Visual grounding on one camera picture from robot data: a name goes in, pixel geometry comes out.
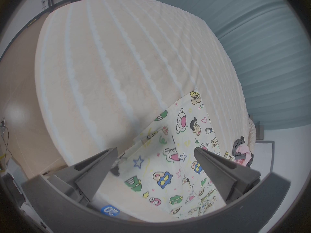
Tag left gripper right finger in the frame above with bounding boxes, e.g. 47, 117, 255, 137
194, 147, 261, 202

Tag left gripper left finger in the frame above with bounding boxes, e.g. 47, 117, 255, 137
66, 148, 119, 202

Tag white printed pyjama garment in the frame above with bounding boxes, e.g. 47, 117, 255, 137
119, 89, 236, 220

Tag pile of clothes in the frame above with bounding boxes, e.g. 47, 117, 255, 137
232, 137, 254, 167

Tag bed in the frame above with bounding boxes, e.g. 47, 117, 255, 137
34, 0, 275, 221

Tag cream pillow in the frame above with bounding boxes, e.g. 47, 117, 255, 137
247, 119, 257, 152

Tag grey bedside table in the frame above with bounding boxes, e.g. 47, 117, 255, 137
249, 114, 265, 140

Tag blue-green curtain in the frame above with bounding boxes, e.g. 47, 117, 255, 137
155, 0, 310, 130

